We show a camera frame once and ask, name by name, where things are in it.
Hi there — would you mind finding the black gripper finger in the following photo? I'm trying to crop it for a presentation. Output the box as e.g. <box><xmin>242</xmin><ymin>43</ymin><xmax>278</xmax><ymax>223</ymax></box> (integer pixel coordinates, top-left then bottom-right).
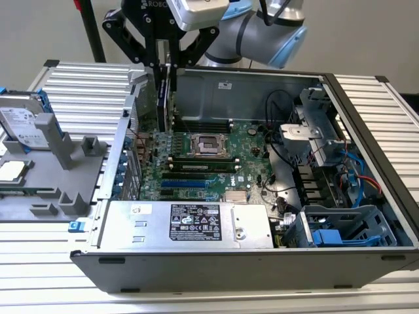
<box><xmin>170</xmin><ymin>26</ymin><xmax>219</xmax><ymax>92</ymax></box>
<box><xmin>101</xmin><ymin>10</ymin><xmax>164</xmax><ymax>96</ymax></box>

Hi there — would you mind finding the green Nvidia graphics card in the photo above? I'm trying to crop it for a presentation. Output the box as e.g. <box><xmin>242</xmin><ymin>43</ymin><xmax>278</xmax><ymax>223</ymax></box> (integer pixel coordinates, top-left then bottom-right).
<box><xmin>155</xmin><ymin>41</ymin><xmax>178</xmax><ymax>132</ymax></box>

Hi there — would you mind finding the black pole with red tape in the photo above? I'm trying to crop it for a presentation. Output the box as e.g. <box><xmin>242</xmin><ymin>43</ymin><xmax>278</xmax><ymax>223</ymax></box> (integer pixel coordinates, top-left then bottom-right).
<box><xmin>72</xmin><ymin>0</ymin><xmax>107</xmax><ymax>63</ymax></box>

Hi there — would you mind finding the black RAM slot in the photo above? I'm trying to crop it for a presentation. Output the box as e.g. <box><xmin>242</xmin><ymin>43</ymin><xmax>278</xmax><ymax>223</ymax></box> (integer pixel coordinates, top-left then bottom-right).
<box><xmin>178</xmin><ymin>118</ymin><xmax>235</xmax><ymax>126</ymax></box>
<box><xmin>167</xmin><ymin>156</ymin><xmax>240</xmax><ymax>164</ymax></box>
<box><xmin>178</xmin><ymin>125</ymin><xmax>235</xmax><ymax>133</ymax></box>

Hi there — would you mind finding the CPU socket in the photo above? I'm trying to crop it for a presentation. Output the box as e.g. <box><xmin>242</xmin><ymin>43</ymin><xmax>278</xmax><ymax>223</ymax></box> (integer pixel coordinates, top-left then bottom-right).
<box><xmin>186</xmin><ymin>132</ymin><xmax>232</xmax><ymax>158</ymax></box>

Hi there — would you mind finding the green Dell motherboard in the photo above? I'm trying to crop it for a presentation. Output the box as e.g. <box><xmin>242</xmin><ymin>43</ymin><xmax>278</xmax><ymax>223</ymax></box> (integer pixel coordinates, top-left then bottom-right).
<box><xmin>130</xmin><ymin>117</ymin><xmax>279</xmax><ymax>203</ymax></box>

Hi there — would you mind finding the RAM stick with white label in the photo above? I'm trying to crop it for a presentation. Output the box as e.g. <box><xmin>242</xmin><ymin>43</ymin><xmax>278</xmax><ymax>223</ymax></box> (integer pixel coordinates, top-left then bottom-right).
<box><xmin>169</xmin><ymin>162</ymin><xmax>240</xmax><ymax>175</ymax></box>

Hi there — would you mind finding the grey metal drive cage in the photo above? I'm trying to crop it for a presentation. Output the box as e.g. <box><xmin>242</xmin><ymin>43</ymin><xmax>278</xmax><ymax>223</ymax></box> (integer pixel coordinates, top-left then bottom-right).
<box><xmin>280</xmin><ymin>86</ymin><xmax>350</xmax><ymax>164</ymax></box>

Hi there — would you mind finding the long black expansion slot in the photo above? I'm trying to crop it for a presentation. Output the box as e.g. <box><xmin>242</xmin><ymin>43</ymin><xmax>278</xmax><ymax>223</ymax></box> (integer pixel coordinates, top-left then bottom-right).
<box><xmin>161</xmin><ymin>172</ymin><xmax>210</xmax><ymax>181</ymax></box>

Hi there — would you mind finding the hard disk in blue carrier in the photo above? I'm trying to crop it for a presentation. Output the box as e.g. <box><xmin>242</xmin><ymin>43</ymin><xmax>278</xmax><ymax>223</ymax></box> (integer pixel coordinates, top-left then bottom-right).
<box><xmin>0</xmin><ymin>85</ymin><xmax>53</xmax><ymax>153</ymax></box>

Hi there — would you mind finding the blue expansion slot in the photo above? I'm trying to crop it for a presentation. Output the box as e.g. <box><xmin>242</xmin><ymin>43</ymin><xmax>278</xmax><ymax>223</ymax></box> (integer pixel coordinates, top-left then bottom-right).
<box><xmin>160</xmin><ymin>179</ymin><xmax>210</xmax><ymax>189</ymax></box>

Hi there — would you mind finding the copper finned heat sink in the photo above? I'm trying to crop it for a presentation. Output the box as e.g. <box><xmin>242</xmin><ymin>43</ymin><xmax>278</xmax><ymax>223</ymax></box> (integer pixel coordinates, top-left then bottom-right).
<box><xmin>223</xmin><ymin>190</ymin><xmax>249</xmax><ymax>205</ymax></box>

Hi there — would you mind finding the grey plastic parts rack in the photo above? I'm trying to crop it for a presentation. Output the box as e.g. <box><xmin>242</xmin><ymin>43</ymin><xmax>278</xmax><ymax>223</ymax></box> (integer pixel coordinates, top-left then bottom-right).
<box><xmin>0</xmin><ymin>113</ymin><xmax>111</xmax><ymax>223</ymax></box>

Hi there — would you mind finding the silver CPU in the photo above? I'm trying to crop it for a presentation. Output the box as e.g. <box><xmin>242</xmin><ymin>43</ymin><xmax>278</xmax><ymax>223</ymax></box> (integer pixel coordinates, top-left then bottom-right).
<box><xmin>0</xmin><ymin>160</ymin><xmax>27</xmax><ymax>183</ymax></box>

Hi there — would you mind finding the green RAM stick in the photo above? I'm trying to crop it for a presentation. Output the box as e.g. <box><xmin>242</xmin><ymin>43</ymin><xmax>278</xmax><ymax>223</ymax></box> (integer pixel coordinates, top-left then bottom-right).
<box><xmin>0</xmin><ymin>185</ymin><xmax>56</xmax><ymax>194</ymax></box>

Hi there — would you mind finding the silver power supply unit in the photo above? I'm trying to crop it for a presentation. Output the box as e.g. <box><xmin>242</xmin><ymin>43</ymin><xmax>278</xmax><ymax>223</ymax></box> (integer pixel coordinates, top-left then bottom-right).
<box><xmin>98</xmin><ymin>200</ymin><xmax>274</xmax><ymax>249</ymax></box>

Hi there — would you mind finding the black open PC case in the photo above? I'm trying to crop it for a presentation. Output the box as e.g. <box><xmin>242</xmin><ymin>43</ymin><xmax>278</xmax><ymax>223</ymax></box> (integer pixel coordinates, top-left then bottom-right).
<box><xmin>70</xmin><ymin>63</ymin><xmax>419</xmax><ymax>294</ymax></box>

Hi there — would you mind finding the blue plastic carrier latch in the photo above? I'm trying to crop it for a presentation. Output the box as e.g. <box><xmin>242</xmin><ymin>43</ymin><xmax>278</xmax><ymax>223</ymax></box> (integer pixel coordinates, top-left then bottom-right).
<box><xmin>312</xmin><ymin>228</ymin><xmax>343</xmax><ymax>247</ymax></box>

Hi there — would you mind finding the grey plastic disk bay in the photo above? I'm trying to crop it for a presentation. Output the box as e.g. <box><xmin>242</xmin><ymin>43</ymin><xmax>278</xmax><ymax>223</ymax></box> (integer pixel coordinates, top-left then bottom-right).
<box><xmin>283</xmin><ymin>204</ymin><xmax>399</xmax><ymax>249</ymax></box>

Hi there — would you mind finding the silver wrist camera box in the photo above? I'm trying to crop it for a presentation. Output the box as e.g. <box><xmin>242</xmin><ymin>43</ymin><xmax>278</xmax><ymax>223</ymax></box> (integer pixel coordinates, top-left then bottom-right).
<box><xmin>170</xmin><ymin>0</ymin><xmax>230</xmax><ymax>33</ymax></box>

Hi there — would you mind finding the thick black camera cable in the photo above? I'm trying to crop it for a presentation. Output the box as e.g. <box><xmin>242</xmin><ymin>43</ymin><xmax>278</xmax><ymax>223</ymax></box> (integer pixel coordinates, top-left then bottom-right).
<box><xmin>258</xmin><ymin>0</ymin><xmax>291</xmax><ymax>26</ymax></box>

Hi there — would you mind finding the long black cable loop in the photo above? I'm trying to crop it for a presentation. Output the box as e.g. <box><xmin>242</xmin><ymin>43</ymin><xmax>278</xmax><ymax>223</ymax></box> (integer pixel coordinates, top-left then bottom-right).
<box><xmin>264</xmin><ymin>90</ymin><xmax>295</xmax><ymax>128</ymax></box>

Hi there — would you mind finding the blue data wire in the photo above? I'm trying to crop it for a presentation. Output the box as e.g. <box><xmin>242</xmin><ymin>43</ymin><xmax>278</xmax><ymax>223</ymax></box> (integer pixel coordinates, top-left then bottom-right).
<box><xmin>340</xmin><ymin>148</ymin><xmax>366</xmax><ymax>212</ymax></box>

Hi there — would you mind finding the red data wire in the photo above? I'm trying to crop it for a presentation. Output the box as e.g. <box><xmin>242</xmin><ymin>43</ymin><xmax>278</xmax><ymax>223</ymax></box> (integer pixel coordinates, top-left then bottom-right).
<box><xmin>358</xmin><ymin>175</ymin><xmax>383</xmax><ymax>196</ymax></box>

